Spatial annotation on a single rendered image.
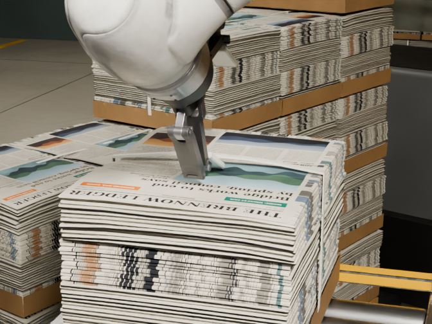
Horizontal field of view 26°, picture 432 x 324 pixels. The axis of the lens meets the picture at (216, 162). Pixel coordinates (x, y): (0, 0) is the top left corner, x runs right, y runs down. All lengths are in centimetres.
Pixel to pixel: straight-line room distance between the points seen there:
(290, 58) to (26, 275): 94
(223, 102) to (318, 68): 41
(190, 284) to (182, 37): 34
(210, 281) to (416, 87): 225
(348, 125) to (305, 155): 140
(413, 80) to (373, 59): 52
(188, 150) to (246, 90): 116
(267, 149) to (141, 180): 23
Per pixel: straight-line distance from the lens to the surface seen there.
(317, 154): 129
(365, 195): 283
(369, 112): 278
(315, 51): 248
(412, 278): 144
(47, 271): 184
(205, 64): 98
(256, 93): 227
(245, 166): 122
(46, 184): 186
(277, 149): 130
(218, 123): 215
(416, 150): 330
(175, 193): 110
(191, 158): 109
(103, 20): 83
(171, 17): 85
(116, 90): 231
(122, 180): 115
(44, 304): 185
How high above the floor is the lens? 137
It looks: 16 degrees down
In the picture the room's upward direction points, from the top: straight up
